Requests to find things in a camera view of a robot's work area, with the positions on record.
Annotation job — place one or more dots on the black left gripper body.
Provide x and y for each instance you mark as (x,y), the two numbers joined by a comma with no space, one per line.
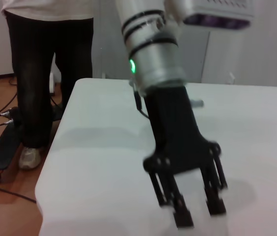
(173,127)

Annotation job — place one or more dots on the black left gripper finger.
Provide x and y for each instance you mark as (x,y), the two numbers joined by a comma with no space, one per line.
(182,216)
(215,204)

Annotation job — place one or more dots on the white base unit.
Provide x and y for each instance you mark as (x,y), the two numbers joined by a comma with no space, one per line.
(52,83)

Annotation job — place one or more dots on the white sneaker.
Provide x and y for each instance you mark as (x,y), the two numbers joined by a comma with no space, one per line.
(29,158)

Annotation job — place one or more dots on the person in black trousers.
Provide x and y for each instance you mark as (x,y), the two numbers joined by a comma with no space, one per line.
(30,86)

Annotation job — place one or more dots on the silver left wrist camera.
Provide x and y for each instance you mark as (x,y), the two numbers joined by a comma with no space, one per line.
(217,14)

